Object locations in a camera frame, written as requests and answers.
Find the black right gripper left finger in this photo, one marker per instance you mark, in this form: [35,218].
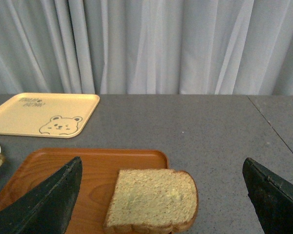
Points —
[48,207]

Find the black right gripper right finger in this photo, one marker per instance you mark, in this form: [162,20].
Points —
[271,196]

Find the brown wooden tray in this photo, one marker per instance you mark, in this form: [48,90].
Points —
[100,171]

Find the yellow bear tray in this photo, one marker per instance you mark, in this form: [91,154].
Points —
[46,114]

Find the grey curtain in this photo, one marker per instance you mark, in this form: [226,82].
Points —
[147,46]

